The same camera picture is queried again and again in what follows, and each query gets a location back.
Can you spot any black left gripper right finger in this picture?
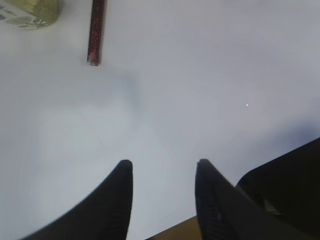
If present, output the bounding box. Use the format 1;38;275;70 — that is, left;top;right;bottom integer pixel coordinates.
195;159;309;240

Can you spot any red glitter pen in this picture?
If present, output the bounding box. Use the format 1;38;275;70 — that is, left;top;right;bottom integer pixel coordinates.
86;0;107;67

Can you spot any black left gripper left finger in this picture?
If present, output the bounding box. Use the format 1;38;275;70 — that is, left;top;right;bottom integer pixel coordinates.
26;160;133;240

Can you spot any yellow tea bottle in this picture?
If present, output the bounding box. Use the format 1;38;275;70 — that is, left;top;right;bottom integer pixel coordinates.
0;0;64;30

